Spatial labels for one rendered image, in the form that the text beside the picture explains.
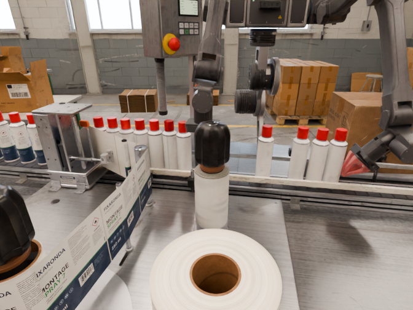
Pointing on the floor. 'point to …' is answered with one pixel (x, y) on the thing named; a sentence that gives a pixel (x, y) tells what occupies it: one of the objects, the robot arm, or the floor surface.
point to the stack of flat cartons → (139, 101)
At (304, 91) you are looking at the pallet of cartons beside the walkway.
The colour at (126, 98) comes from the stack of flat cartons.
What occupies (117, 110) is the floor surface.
